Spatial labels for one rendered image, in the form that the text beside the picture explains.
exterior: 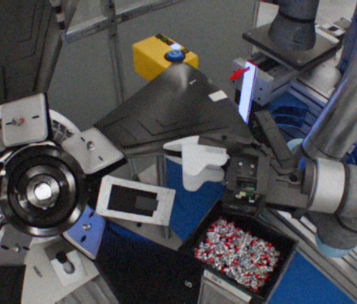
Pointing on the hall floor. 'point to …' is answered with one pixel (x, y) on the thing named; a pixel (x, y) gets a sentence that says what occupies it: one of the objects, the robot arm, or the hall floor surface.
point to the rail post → (162, 187)
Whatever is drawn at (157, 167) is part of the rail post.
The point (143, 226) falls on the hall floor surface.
